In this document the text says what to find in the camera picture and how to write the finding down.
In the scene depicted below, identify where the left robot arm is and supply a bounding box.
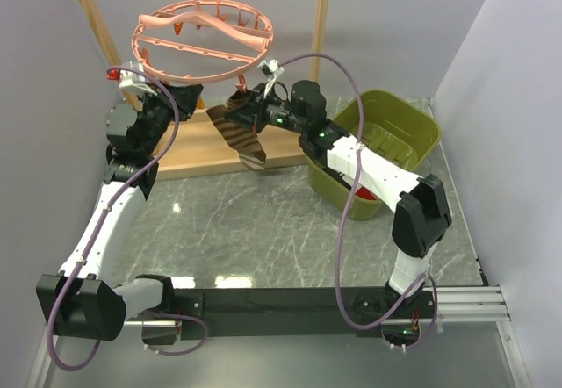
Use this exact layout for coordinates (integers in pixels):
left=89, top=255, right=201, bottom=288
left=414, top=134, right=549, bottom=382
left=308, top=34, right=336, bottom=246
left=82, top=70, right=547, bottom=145
left=36, top=84, right=203, bottom=341

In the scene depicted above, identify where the white black sock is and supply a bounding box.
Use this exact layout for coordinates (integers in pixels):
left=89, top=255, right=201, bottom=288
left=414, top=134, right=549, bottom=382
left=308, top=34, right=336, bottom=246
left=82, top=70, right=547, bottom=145
left=356, top=187, right=378, bottom=201

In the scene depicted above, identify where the pink round clip hanger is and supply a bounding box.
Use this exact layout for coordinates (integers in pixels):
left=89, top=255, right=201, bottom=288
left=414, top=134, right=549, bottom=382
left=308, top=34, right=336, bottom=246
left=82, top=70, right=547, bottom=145
left=131, top=0, right=274, bottom=86

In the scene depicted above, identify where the wooden hanger rack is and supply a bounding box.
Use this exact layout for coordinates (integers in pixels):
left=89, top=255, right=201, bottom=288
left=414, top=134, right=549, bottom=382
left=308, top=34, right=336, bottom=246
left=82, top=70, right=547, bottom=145
left=78, top=0, right=328, bottom=180

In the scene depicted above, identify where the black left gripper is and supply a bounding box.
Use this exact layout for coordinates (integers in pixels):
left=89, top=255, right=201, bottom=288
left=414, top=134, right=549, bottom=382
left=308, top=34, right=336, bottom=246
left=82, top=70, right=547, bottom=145
left=137, top=79, right=203, bottom=155

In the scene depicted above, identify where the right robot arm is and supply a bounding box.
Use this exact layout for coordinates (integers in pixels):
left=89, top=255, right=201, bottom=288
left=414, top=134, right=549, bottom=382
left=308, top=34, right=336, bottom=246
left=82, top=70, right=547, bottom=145
left=225, top=80, right=451, bottom=317

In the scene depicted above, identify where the green plastic bin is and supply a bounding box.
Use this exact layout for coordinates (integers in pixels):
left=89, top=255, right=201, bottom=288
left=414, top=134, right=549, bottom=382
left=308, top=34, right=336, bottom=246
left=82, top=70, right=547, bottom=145
left=306, top=90, right=441, bottom=221

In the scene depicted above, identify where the pink plastic clip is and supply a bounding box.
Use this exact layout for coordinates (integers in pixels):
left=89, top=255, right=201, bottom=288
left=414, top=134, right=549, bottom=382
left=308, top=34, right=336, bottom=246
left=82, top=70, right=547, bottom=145
left=236, top=75, right=247, bottom=93

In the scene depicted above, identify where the black base bar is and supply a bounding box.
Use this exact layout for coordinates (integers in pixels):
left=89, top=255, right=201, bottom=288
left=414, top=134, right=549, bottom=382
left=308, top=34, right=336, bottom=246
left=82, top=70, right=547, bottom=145
left=141, top=287, right=436, bottom=346

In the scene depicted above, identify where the purple cable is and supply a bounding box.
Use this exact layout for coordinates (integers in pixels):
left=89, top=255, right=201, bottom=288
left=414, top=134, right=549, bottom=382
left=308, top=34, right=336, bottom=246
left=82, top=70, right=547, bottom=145
left=280, top=53, right=440, bottom=353
left=46, top=67, right=210, bottom=371

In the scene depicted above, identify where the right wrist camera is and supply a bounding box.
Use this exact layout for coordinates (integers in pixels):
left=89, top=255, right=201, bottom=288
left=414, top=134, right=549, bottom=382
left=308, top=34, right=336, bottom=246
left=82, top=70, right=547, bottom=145
left=258, top=59, right=285, bottom=98

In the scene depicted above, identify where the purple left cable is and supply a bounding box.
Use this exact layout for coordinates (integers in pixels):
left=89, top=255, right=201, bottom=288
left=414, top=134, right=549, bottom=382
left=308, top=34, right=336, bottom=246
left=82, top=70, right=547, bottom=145
left=46, top=67, right=210, bottom=371

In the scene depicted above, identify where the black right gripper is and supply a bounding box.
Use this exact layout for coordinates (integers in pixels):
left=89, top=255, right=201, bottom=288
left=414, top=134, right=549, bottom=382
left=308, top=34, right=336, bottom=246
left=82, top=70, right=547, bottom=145
left=226, top=83, right=307, bottom=135

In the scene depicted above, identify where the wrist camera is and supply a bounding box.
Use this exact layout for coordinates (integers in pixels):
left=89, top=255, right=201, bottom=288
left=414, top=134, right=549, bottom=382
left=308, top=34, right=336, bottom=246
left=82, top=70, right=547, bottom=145
left=106, top=61, right=157, bottom=97
left=258, top=59, right=285, bottom=98

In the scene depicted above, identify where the aluminium rail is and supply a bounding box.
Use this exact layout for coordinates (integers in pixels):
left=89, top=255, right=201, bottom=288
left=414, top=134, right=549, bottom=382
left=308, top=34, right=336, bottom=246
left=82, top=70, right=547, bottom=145
left=437, top=286, right=511, bottom=322

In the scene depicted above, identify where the brown striped sock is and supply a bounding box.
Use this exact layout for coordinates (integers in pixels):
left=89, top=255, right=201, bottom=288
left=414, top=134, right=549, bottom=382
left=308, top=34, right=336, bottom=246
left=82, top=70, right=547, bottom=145
left=206, top=105, right=266, bottom=163
left=227, top=90, right=266, bottom=170

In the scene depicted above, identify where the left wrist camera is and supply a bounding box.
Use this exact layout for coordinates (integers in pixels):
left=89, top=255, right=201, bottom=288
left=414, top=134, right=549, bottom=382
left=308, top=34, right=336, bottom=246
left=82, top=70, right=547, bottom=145
left=106, top=61, right=157, bottom=97

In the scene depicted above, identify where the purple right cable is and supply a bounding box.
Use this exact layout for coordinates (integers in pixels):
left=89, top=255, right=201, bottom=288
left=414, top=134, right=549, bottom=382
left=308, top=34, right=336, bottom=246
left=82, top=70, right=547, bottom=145
left=280, top=53, right=440, bottom=353

